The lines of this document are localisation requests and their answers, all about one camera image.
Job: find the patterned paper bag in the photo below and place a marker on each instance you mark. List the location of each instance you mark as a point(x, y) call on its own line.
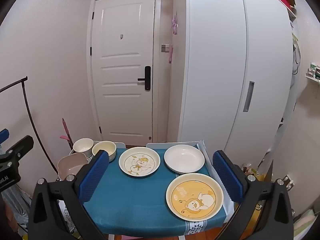
point(67, 215)

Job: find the white bowl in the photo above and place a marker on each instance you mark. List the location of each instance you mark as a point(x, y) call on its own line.
point(83, 146)

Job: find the white wall shelf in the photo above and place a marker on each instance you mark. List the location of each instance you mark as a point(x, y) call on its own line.
point(313, 73)

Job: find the grey striped cloth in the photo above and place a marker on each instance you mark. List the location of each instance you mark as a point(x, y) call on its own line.
point(15, 207)

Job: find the pinkish grey bowl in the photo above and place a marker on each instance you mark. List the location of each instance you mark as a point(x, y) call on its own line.
point(71, 166)

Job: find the white panel door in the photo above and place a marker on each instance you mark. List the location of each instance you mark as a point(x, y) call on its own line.
point(120, 67)

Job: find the pink hanging decoration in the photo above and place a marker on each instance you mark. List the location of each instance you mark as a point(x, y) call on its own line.
point(174, 26)

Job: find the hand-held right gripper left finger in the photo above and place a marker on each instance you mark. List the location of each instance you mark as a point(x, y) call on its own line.
point(93, 175)

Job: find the cream bowl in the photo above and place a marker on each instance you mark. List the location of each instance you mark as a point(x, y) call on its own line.
point(103, 150)

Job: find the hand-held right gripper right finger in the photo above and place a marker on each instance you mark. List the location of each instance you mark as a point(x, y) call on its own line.
point(227, 177)

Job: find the grey wall light switch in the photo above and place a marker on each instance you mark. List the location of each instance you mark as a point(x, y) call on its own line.
point(165, 48)

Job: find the white wardrobe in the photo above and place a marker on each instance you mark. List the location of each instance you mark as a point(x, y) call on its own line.
point(215, 67)

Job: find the plain white plate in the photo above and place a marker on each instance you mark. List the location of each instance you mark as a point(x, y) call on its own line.
point(184, 158)

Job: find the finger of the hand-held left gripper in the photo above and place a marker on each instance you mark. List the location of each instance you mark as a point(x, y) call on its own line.
point(21, 146)
point(3, 136)

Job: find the yellow plate with lion print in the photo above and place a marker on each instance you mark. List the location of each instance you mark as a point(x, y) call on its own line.
point(194, 196)

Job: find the cream plate with duck print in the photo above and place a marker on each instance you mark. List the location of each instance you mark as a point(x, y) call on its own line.
point(139, 165)

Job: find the blue tablecloth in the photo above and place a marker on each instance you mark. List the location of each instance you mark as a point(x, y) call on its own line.
point(130, 200)

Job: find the white chair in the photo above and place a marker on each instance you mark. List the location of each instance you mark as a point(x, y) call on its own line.
point(119, 145)
point(162, 145)

